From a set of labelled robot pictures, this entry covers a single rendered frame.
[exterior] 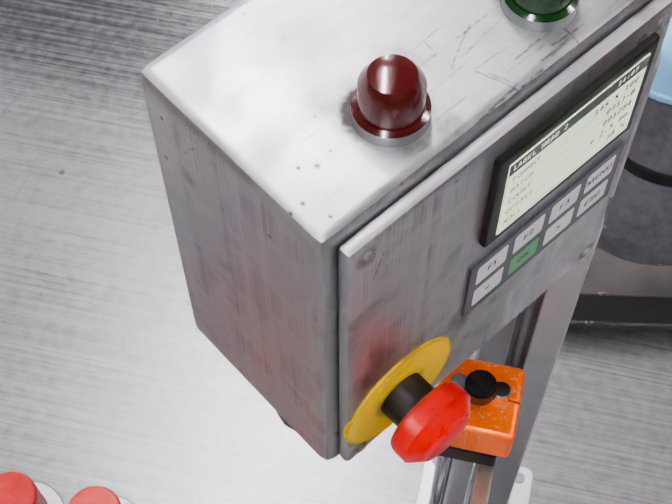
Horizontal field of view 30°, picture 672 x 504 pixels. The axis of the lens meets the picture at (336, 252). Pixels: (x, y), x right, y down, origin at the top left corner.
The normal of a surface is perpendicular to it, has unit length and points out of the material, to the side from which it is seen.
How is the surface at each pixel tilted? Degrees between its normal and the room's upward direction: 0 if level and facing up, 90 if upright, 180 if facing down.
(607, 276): 4
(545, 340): 90
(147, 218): 0
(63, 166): 0
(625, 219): 69
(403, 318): 90
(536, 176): 90
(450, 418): 47
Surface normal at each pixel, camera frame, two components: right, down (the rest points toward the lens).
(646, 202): -0.33, 0.57
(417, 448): 0.07, 0.63
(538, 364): -0.22, 0.84
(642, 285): 0.01, -0.56
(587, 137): 0.67, 0.64
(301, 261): -0.74, 0.58
